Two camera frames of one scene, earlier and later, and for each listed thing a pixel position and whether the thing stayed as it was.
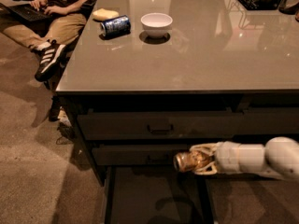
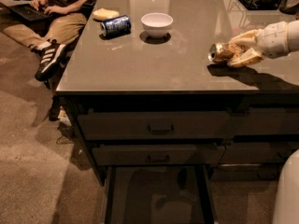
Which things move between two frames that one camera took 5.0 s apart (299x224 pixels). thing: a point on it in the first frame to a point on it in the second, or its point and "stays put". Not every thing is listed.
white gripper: [226, 157] to [273, 40]
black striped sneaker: [51, 54] stays put
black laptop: [25, 12] stays put
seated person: [50, 38] stays put
